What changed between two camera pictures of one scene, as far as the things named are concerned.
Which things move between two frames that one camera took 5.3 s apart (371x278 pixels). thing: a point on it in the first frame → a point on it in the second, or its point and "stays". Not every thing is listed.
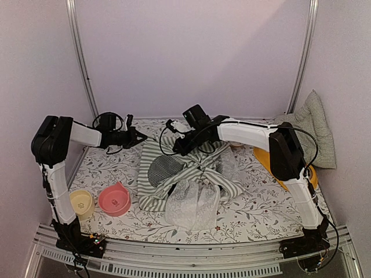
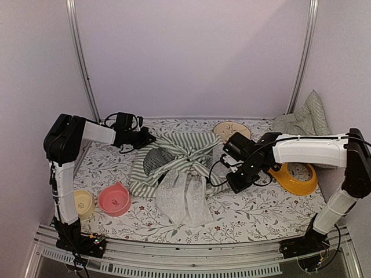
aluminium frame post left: [71, 9] stays
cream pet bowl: [82, 204] stays
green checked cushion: [312, 129] stays
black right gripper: [184, 149] → [237, 187]
